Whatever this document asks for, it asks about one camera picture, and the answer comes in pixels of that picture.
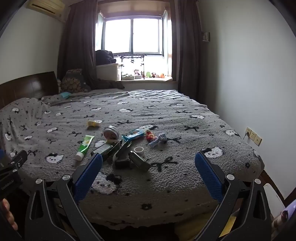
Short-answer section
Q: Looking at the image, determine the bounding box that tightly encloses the round metal tin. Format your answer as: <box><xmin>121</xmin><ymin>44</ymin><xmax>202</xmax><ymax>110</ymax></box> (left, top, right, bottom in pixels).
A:
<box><xmin>103</xmin><ymin>126</ymin><xmax>120</xmax><ymax>141</ymax></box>

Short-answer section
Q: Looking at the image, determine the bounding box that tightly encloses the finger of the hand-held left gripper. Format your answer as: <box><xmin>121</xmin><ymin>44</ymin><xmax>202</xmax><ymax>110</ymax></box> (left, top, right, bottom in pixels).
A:
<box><xmin>9</xmin><ymin>150</ymin><xmax>28</xmax><ymax>168</ymax></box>

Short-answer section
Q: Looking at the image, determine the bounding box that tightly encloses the person's left hand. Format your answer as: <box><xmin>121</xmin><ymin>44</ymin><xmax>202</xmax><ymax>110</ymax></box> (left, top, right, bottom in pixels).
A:
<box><xmin>2</xmin><ymin>199</ymin><xmax>18</xmax><ymax>231</ymax></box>

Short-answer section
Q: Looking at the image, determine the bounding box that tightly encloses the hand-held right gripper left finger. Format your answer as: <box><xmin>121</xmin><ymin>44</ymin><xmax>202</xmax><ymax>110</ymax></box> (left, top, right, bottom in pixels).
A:
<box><xmin>24</xmin><ymin>153</ymin><xmax>104</xmax><ymax>241</ymax></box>

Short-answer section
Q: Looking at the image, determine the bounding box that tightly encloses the blue snack packet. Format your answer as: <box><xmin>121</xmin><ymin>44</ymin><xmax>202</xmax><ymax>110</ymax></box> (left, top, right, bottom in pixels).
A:
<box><xmin>121</xmin><ymin>128</ymin><xmax>144</xmax><ymax>142</ymax></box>

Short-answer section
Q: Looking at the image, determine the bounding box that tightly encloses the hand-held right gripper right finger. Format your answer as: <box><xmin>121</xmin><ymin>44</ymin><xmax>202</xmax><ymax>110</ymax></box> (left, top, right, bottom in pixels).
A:
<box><xmin>192</xmin><ymin>151</ymin><xmax>272</xmax><ymax>241</ymax></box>

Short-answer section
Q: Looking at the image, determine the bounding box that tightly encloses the brown patterned pillow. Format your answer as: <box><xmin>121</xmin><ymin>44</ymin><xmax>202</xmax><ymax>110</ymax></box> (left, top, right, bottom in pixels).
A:
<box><xmin>60</xmin><ymin>69</ymin><xmax>92</xmax><ymax>94</ymax></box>

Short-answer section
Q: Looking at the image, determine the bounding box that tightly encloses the black drying rack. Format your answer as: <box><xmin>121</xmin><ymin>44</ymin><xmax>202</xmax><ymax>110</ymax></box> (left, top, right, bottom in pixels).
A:
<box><xmin>117</xmin><ymin>54</ymin><xmax>147</xmax><ymax>80</ymax></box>

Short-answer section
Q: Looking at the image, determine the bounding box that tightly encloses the wall air conditioner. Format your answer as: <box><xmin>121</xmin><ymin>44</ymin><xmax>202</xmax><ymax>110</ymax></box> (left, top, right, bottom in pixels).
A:
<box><xmin>25</xmin><ymin>0</ymin><xmax>65</xmax><ymax>22</ymax></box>

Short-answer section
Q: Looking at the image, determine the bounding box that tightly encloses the wooden bed frame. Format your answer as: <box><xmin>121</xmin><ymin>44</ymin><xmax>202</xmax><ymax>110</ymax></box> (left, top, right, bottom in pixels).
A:
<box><xmin>258</xmin><ymin>169</ymin><xmax>286</xmax><ymax>209</ymax></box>

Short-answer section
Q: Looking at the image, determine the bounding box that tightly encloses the small black box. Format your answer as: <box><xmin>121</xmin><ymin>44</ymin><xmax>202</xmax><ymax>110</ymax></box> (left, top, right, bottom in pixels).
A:
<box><xmin>115</xmin><ymin>159</ymin><xmax>131</xmax><ymax>169</ymax></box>

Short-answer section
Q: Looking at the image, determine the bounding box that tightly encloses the dark brown curtain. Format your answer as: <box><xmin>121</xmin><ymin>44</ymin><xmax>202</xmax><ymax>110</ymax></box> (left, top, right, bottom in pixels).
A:
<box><xmin>57</xmin><ymin>0</ymin><xmax>99</xmax><ymax>90</ymax></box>
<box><xmin>177</xmin><ymin>0</ymin><xmax>204</xmax><ymax>102</ymax></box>

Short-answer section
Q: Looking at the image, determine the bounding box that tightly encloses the white storage box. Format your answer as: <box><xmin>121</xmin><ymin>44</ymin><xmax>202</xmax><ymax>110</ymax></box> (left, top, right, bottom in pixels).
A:
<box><xmin>96</xmin><ymin>63</ymin><xmax>122</xmax><ymax>81</ymax></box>

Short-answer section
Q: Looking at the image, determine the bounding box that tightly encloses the dark green box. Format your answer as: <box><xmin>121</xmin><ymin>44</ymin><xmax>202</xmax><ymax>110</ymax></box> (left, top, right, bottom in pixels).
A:
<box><xmin>91</xmin><ymin>142</ymin><xmax>114</xmax><ymax>160</ymax></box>

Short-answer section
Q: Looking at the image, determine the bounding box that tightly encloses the blue white cloth rag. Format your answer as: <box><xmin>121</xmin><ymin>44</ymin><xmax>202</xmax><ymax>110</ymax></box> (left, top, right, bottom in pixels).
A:
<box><xmin>148</xmin><ymin>133</ymin><xmax>167</xmax><ymax>149</ymax></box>

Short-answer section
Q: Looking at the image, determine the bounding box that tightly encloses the small red toy figure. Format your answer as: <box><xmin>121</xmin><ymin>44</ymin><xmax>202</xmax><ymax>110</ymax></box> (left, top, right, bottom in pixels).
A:
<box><xmin>145</xmin><ymin>130</ymin><xmax>158</xmax><ymax>142</ymax></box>

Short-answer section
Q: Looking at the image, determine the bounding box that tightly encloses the window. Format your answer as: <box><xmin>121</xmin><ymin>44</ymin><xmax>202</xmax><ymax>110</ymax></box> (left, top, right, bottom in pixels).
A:
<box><xmin>95</xmin><ymin>8</ymin><xmax>173</xmax><ymax>81</ymax></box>

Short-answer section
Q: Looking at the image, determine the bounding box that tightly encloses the green daisy print tube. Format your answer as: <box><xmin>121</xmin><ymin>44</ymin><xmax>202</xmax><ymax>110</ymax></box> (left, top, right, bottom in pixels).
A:
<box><xmin>74</xmin><ymin>135</ymin><xmax>95</xmax><ymax>161</ymax></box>

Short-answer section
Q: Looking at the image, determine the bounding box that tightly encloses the dark cylindrical bottle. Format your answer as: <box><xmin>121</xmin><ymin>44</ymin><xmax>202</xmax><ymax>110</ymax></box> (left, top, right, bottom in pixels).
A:
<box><xmin>128</xmin><ymin>151</ymin><xmax>152</xmax><ymax>172</ymax></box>

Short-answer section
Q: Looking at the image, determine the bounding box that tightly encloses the dark wooden headboard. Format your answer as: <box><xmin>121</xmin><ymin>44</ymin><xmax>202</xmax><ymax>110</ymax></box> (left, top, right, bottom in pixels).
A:
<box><xmin>0</xmin><ymin>71</ymin><xmax>59</xmax><ymax>109</ymax></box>

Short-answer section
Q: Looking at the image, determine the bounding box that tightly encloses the dark clothes pile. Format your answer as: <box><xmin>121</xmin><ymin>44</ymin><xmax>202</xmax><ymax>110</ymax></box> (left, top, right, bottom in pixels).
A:
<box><xmin>95</xmin><ymin>50</ymin><xmax>117</xmax><ymax>65</ymax></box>

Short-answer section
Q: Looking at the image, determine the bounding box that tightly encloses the purple object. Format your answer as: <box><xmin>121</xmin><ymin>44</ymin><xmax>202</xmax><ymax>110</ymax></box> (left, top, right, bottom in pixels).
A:
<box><xmin>280</xmin><ymin>199</ymin><xmax>296</xmax><ymax>220</ymax></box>

